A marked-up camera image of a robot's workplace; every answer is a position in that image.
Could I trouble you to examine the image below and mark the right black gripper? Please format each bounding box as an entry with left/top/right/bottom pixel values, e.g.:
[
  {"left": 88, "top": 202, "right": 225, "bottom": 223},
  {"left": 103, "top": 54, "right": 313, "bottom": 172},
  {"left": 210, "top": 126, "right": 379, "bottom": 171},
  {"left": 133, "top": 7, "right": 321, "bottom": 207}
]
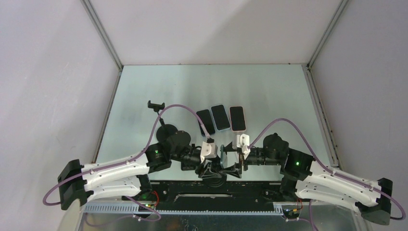
[{"left": 218, "top": 143, "right": 281, "bottom": 180}]

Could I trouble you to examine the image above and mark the teal phone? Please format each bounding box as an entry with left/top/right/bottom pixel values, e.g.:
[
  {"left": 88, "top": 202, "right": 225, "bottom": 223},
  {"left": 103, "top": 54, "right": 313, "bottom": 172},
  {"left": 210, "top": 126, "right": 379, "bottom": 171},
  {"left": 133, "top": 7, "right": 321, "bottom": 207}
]
[{"left": 220, "top": 145, "right": 228, "bottom": 169}]

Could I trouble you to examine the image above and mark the black gooseneck phone stand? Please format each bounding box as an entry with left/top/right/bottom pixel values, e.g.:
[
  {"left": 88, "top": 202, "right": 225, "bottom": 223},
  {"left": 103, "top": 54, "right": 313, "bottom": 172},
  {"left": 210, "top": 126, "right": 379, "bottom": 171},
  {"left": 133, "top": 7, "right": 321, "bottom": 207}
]
[{"left": 201, "top": 172, "right": 227, "bottom": 188}]

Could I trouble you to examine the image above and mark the pink phone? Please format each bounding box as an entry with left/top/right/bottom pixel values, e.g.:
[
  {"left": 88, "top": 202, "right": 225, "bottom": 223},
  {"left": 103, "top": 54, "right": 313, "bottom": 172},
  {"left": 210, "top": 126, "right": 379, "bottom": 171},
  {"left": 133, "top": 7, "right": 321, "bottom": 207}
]
[{"left": 229, "top": 106, "right": 246, "bottom": 132}]

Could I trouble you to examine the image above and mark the light blue phone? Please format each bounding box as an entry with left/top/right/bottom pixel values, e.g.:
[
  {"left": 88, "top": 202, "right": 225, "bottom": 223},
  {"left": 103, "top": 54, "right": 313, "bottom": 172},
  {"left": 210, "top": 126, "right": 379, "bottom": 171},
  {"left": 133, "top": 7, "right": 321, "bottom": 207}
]
[{"left": 211, "top": 104, "right": 230, "bottom": 131}]

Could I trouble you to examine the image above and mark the black round-base phone stand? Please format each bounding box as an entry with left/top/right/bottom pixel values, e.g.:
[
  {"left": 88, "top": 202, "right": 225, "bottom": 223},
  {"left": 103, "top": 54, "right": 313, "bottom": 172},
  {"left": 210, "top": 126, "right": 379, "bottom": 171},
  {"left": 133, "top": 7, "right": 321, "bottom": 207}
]
[{"left": 147, "top": 100, "right": 178, "bottom": 142}]

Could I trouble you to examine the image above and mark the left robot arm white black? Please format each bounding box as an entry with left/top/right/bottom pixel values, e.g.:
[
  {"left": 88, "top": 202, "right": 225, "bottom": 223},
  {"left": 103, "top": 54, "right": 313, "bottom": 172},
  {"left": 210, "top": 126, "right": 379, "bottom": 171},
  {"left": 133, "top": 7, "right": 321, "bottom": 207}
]
[{"left": 57, "top": 131, "right": 217, "bottom": 210}]

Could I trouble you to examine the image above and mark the black folding phone stand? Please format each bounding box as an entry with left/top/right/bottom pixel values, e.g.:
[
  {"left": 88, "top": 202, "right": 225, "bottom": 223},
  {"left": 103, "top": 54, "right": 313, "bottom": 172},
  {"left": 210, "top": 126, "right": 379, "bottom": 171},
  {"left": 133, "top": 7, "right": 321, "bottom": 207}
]
[{"left": 180, "top": 159, "right": 196, "bottom": 171}]

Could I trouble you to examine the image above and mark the left controller board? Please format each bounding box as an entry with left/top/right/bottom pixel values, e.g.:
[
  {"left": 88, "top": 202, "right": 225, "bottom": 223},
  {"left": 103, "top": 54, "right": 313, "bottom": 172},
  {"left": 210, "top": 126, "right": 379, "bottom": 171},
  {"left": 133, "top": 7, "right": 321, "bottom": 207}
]
[{"left": 138, "top": 206, "right": 154, "bottom": 213}]

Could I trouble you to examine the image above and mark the controller board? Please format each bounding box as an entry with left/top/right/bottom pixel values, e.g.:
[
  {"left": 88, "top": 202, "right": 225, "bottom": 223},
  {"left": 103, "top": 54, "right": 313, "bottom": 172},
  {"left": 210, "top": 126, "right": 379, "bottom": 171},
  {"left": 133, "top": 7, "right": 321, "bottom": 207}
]
[
  {"left": 283, "top": 209, "right": 301, "bottom": 219},
  {"left": 138, "top": 206, "right": 154, "bottom": 213}
]

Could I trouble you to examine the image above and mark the right controller board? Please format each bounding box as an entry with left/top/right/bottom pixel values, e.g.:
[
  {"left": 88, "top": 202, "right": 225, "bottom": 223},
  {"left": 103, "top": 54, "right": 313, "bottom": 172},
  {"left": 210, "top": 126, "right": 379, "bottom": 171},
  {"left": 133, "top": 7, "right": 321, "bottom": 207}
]
[{"left": 283, "top": 209, "right": 301, "bottom": 219}]

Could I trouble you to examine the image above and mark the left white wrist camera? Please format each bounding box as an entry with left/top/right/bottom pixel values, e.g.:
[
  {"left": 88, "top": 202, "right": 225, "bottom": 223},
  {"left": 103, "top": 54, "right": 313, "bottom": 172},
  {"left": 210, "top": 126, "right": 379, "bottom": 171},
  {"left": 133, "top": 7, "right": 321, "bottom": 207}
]
[{"left": 200, "top": 142, "right": 217, "bottom": 161}]

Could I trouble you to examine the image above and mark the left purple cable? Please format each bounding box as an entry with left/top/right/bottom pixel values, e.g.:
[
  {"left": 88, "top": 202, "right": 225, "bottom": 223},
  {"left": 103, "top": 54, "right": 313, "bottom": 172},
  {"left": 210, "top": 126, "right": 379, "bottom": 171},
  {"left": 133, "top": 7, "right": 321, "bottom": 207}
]
[{"left": 42, "top": 104, "right": 214, "bottom": 206}]

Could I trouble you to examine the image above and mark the grey slotted cable duct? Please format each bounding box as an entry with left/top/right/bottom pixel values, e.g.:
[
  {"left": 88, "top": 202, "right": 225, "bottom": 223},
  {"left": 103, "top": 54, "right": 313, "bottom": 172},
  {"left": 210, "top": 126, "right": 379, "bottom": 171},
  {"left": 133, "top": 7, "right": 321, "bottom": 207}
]
[{"left": 84, "top": 203, "right": 283, "bottom": 215}]

